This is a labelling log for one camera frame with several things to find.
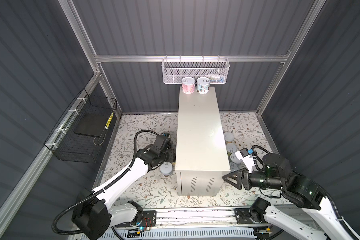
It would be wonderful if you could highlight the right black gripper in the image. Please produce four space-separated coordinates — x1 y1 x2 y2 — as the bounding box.
220 164 280 189

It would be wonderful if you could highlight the light blue labelled can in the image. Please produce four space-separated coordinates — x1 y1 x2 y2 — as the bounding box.
160 162 174 177

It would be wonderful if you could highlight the pink labelled can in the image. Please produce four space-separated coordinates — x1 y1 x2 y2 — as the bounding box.
182 77 195 94

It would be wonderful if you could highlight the teal labelled can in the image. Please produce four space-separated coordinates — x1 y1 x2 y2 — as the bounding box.
196 77 210 94

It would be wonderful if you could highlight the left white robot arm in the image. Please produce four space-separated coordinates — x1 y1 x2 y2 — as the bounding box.
51 131 172 240

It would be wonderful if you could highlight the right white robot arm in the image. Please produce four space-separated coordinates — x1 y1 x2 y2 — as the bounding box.
223 148 360 240

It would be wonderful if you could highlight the white metal cabinet counter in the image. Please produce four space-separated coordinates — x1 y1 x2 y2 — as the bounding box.
175 87 231 197

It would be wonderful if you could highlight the orange labelled can right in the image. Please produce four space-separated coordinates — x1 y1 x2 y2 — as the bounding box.
230 163 239 172

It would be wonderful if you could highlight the white lidded can right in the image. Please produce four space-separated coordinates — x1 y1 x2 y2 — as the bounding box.
230 153 243 165

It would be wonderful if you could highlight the green labelled can right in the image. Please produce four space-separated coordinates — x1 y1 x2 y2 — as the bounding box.
226 143 238 156

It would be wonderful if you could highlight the yellow can far right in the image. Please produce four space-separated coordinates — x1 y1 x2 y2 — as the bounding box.
224 132 235 143

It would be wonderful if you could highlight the yellow marker in basket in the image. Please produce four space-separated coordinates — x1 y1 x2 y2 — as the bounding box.
105 112 114 130

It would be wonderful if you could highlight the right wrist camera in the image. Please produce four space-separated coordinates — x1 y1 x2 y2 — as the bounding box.
234 148 259 173

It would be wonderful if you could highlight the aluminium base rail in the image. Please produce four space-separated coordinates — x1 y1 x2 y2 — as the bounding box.
107 205 316 232

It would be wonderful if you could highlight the black wire wall basket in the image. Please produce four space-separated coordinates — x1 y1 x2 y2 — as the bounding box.
44 89 118 164

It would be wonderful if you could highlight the white wire mesh basket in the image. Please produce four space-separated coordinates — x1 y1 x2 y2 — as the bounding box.
161 58 230 84

